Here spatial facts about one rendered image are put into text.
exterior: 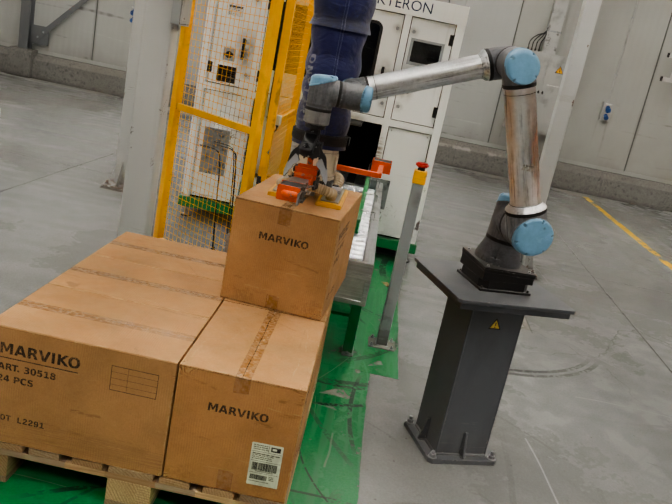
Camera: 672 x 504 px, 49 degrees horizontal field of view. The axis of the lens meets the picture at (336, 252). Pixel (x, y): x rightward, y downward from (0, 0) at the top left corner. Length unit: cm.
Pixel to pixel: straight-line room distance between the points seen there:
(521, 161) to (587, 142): 982
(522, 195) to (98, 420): 163
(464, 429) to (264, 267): 109
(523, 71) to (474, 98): 956
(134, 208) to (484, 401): 226
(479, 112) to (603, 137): 199
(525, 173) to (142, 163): 230
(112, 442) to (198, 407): 31
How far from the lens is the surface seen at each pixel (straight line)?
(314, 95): 254
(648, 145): 1278
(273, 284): 281
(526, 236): 277
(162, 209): 485
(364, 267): 344
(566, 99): 627
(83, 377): 244
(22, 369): 252
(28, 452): 264
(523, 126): 269
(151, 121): 424
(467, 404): 315
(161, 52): 420
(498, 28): 1221
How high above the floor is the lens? 156
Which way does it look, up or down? 16 degrees down
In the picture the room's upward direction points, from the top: 12 degrees clockwise
